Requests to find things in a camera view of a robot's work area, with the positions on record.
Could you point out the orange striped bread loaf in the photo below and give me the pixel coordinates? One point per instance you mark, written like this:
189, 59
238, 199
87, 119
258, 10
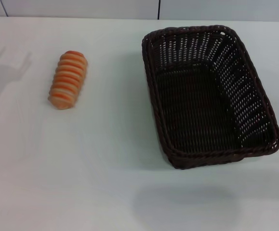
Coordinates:
68, 79

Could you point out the dark brown wicker basket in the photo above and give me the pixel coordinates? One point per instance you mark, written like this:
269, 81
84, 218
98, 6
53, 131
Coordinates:
189, 108

